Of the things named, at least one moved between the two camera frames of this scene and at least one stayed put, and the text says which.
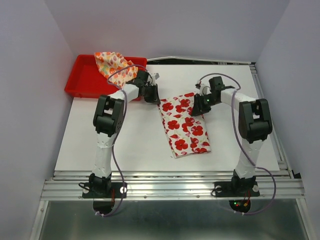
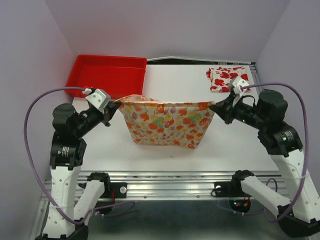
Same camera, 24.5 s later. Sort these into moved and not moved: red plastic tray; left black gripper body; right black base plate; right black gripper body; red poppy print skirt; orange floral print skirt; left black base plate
Moved: orange floral print skirt; right black gripper body; red poppy print skirt; left black gripper body
Not moved: left black base plate; right black base plate; red plastic tray
